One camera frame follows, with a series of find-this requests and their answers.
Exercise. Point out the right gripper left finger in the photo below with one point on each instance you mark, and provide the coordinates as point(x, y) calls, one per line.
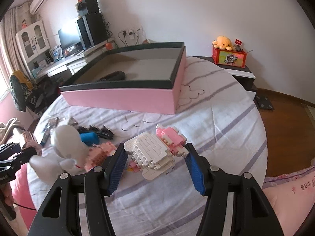
point(59, 213)

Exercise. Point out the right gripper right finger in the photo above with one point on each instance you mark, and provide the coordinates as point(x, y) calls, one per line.
point(252, 212)

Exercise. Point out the pink donut brick model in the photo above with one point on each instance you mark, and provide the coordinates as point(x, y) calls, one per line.
point(98, 153)

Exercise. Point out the blue gold long box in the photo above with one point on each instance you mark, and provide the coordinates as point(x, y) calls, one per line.
point(45, 134)

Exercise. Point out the blue plastic case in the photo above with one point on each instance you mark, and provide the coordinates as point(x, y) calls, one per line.
point(90, 138)

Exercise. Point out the black hair clip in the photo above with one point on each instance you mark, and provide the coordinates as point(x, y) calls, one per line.
point(102, 132)

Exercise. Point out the pink white brick figure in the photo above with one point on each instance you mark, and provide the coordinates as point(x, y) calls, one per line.
point(154, 154)

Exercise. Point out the pink green storage box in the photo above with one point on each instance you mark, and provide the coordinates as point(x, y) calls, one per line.
point(154, 74)

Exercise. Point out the rose gold metal cup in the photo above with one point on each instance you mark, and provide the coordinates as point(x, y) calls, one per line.
point(28, 140)

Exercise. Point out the white plastic cone device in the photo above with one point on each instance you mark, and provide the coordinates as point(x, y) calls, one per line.
point(46, 169)

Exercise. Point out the clear plastic bottle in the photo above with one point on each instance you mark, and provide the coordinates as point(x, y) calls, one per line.
point(58, 121)

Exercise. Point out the black office chair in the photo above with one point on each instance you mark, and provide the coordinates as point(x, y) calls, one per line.
point(28, 95)

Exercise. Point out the white striped quilt cover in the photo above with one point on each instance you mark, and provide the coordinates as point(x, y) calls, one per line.
point(156, 195)

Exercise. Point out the white desk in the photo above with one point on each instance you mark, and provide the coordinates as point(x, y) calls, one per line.
point(74, 62)

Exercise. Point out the white low side cabinet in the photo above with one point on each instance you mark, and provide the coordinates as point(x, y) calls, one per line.
point(233, 76)

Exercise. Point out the white glass door cabinet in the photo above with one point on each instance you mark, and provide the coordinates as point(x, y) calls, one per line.
point(32, 41)

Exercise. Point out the red cartoon storage box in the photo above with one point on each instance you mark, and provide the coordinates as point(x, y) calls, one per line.
point(231, 58)

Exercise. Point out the black computer monitor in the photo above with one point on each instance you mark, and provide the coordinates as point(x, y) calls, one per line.
point(68, 37)

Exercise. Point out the orange cap bottle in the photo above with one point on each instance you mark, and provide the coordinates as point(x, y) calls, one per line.
point(108, 46)

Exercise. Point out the beige curtain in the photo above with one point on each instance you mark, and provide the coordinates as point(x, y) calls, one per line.
point(10, 55)

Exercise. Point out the orange octopus plush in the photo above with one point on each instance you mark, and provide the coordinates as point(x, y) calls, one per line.
point(222, 43)

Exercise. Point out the black computer tower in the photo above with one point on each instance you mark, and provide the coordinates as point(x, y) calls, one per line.
point(92, 30)

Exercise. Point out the black speaker box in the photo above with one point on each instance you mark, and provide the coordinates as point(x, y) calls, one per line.
point(85, 7)

